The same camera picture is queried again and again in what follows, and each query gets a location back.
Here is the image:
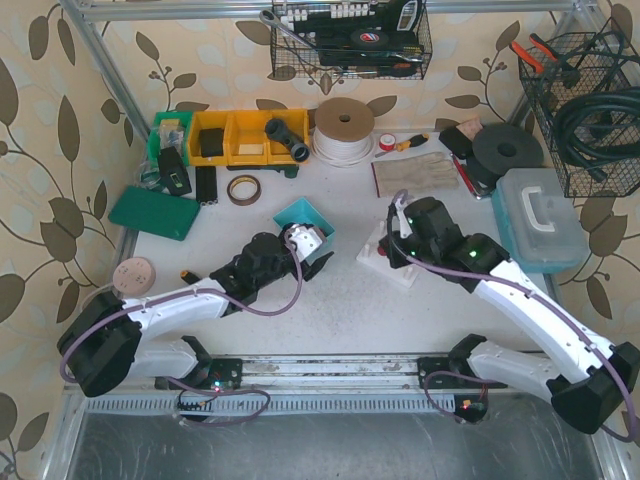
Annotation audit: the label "light blue plastic box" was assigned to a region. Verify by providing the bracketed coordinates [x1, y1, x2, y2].
[272, 197, 335, 250]

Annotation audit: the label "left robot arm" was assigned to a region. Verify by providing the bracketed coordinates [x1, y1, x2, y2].
[57, 224, 329, 398]

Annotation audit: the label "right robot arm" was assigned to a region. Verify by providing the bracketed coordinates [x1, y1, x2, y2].
[379, 190, 639, 443]

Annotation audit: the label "white peg board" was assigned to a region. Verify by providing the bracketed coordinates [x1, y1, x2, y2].
[356, 220, 419, 288]

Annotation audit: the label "beige work glove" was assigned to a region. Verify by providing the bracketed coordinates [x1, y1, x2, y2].
[371, 152, 459, 198]

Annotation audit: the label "red white tape roll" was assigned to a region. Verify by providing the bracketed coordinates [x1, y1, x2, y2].
[379, 133, 396, 152]

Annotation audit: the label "yellow black screwdriver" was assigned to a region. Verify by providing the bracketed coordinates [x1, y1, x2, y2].
[375, 133, 429, 158]

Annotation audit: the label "brown tape roll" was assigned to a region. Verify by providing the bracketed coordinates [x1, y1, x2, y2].
[226, 175, 262, 206]

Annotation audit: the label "metal nail pin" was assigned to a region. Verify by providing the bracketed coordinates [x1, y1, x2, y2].
[180, 270, 201, 285]

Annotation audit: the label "black ribbed block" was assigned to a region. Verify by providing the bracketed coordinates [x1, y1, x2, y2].
[195, 166, 218, 207]

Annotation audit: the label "black disc spool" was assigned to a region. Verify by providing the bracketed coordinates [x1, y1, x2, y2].
[467, 123, 544, 188]

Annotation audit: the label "yellow storage bin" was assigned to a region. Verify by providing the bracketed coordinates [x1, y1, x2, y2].
[187, 109, 310, 167]

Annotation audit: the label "grey pipe fitting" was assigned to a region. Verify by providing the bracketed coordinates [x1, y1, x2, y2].
[265, 118, 310, 163]

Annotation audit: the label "green plastic lid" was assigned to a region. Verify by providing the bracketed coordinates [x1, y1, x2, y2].
[108, 186, 200, 241]

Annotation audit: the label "black box in bin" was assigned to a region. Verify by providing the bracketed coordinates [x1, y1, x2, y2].
[199, 128, 224, 157]

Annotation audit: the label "black green meter device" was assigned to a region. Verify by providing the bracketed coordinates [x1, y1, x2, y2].
[157, 147, 192, 196]

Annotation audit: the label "round beige power socket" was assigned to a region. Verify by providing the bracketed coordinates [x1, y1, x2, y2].
[112, 257, 156, 297]

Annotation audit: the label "green storage bin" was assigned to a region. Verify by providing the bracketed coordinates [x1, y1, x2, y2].
[147, 112, 193, 167]

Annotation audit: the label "black electrical tape roll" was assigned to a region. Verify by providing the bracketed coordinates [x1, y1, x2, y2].
[349, 28, 389, 51]

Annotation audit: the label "silver wrench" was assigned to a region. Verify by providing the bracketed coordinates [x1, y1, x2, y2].
[259, 10, 316, 51]

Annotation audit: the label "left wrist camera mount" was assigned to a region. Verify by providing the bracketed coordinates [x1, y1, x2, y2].
[284, 223, 326, 262]

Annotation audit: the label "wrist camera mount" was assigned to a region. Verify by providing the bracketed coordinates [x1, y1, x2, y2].
[284, 223, 326, 262]
[393, 196, 413, 239]

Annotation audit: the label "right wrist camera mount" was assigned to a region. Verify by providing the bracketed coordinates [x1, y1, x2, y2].
[393, 196, 413, 239]

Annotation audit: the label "green bin rail base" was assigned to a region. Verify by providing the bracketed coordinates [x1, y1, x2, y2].
[226, 165, 300, 179]

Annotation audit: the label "white cable spool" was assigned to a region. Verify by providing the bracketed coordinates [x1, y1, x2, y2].
[312, 97, 375, 168]

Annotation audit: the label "clear toolbox white handle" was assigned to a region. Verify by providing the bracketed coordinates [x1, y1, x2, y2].
[491, 168, 589, 274]

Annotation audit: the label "top wire basket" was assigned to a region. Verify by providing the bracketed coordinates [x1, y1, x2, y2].
[259, 1, 432, 85]

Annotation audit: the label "wire basket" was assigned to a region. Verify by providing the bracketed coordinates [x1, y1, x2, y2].
[259, 1, 432, 85]
[509, 30, 639, 198]

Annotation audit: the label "right wire basket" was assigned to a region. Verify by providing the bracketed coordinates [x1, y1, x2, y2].
[509, 30, 639, 198]

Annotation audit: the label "orange handled pliers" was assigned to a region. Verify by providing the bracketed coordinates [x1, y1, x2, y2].
[508, 32, 561, 74]

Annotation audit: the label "coiled black hose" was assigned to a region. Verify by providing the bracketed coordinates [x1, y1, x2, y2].
[554, 29, 640, 174]

